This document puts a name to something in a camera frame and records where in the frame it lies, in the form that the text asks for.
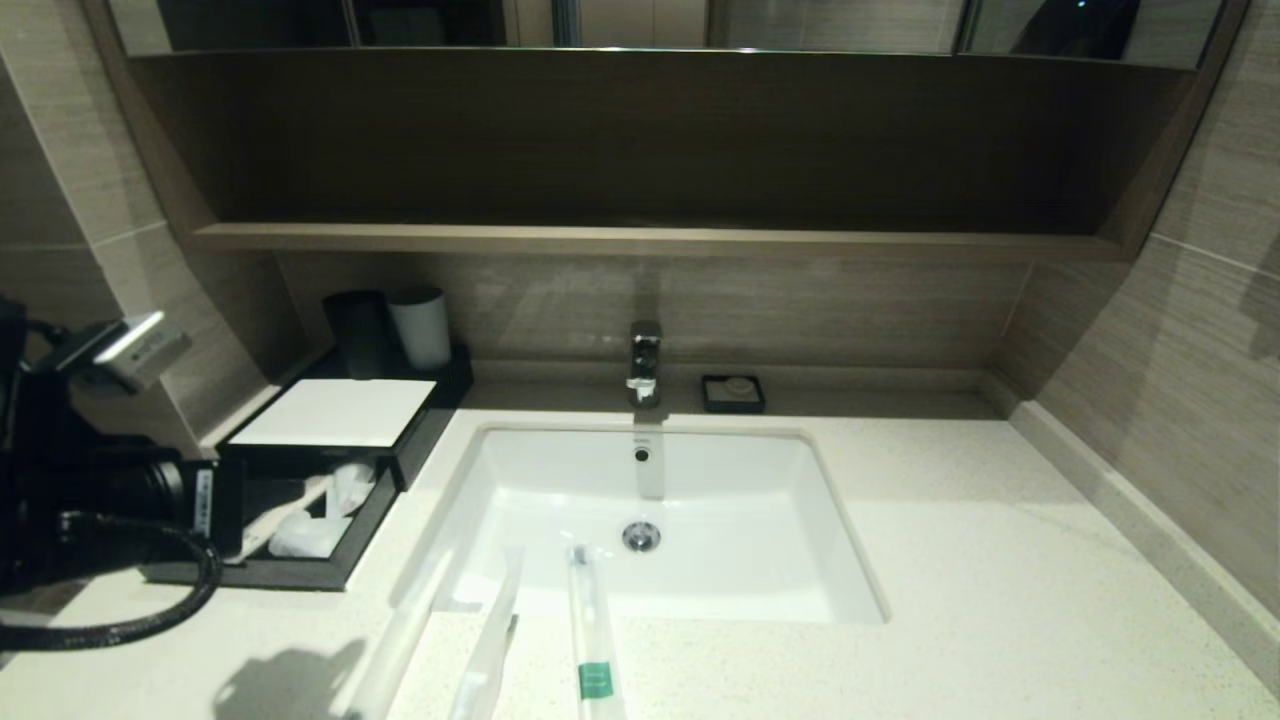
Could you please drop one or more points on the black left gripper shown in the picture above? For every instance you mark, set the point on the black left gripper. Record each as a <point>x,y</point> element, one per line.
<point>225,510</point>

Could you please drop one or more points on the long white packet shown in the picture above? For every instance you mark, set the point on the long white packet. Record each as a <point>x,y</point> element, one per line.
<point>395,650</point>

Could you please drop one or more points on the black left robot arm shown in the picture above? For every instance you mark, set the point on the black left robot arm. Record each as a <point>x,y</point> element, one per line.
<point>60,480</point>

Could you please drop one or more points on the black box with white lid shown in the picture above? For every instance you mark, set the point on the black box with white lid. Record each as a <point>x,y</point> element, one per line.
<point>340,410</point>

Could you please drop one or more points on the wrapped beige comb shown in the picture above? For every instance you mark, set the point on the wrapped beige comb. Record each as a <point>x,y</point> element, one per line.
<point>290,515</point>

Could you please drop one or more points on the white packet with pink item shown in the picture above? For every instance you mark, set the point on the white packet with pink item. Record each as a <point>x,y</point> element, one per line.
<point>352,485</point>

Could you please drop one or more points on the black cup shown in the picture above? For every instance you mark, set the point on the black cup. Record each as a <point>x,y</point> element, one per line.
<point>358,335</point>

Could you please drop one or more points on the white cup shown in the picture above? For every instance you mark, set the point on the white cup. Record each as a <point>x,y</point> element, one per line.
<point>420,330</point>

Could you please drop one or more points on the wrapped toothbrush with green label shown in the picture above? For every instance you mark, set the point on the wrapped toothbrush with green label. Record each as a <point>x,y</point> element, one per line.
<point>595,640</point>

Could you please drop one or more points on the chrome sink drain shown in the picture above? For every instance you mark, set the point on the chrome sink drain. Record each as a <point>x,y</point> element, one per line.
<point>641,536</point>

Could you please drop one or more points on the chrome faucet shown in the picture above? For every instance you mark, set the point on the chrome faucet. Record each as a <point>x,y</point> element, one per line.
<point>645,360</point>

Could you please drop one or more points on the white ceramic sink basin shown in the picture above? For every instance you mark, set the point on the white ceramic sink basin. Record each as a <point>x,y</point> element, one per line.
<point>740,540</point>

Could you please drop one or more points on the black soap dish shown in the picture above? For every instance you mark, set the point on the black soap dish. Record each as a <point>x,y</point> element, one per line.
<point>733,402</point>

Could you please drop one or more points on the beige soap bar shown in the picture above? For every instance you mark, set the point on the beige soap bar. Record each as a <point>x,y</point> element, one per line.
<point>740,385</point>

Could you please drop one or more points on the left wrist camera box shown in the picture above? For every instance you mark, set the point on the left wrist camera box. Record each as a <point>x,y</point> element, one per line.
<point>135,350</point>

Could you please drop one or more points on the brown wooden wall shelf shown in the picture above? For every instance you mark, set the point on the brown wooden wall shelf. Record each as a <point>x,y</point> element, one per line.
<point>640,150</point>

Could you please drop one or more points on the wall mirror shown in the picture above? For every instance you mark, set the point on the wall mirror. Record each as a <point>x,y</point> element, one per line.
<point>650,22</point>

